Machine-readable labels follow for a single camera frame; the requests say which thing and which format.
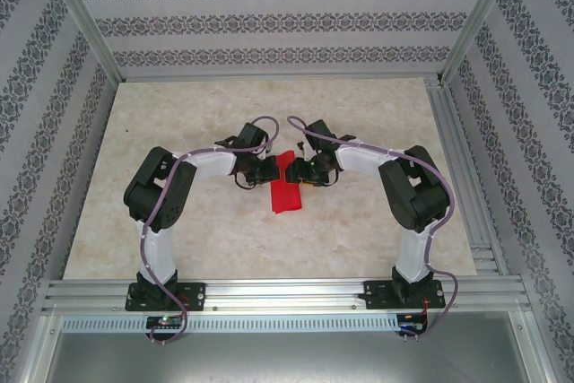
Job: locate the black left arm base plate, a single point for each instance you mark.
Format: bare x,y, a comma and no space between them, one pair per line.
195,295

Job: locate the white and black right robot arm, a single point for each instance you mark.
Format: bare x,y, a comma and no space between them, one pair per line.
363,161

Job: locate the red cloth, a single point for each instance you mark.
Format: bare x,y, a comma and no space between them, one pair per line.
285,199

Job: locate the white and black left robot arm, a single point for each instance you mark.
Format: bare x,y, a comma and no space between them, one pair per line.
208,167

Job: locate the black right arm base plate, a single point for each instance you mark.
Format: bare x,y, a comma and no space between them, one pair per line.
374,295

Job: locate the grey sheet metal panel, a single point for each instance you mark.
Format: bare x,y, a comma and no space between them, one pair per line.
287,360

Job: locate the aluminium frame post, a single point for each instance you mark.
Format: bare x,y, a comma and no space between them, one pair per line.
482,15
80,20

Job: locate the wide grooved aluminium rail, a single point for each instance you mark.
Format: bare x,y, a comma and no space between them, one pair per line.
287,293

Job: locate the long grooved aluminium profile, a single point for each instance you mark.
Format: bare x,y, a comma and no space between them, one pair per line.
462,176

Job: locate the thin aluminium frame rail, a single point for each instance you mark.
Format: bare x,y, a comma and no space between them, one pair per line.
278,78

